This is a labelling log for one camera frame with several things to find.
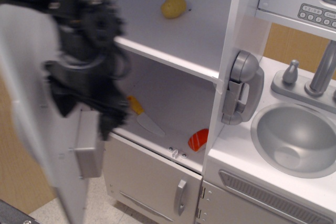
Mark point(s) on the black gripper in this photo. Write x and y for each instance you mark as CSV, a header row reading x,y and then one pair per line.
x,y
93,84

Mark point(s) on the white fridge door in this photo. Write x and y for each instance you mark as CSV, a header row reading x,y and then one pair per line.
x,y
69,149

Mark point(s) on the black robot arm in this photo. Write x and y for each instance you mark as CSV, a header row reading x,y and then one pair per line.
x,y
86,27

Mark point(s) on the white lower freezer door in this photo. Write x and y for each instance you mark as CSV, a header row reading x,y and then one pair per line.
x,y
147,182

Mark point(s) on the white magnetic door catch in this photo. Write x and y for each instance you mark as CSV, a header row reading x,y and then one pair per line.
x,y
176,153

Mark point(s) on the orange toy salmon sushi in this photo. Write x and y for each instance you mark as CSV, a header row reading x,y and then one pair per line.
x,y
197,142

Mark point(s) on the black equipment corner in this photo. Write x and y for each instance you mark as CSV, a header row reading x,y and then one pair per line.
x,y
11,215

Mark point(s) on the white toy kitchen cabinet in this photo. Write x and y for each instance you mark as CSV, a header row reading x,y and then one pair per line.
x,y
180,73

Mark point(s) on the yellow toy potato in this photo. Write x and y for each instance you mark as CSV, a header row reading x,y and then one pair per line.
x,y
173,8

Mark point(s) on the brass upper hinge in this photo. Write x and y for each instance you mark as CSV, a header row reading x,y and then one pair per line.
x,y
202,192

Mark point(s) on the brass hinge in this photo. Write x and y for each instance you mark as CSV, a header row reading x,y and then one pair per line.
x,y
199,211
202,192

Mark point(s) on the brass lower hinge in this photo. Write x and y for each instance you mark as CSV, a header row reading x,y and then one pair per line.
x,y
199,211

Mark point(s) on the grey toy telephone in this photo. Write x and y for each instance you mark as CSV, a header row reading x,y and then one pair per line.
x,y
244,91

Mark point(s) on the grey oven vent panel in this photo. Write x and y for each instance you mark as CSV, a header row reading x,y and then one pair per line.
x,y
271,201

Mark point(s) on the silver toy sink basin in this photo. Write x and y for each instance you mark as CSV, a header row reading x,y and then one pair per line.
x,y
295,139

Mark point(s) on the yellow handled toy knife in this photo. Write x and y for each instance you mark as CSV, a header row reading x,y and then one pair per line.
x,y
143,119

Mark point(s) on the silver lower door handle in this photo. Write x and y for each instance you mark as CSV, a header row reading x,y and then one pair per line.
x,y
178,204

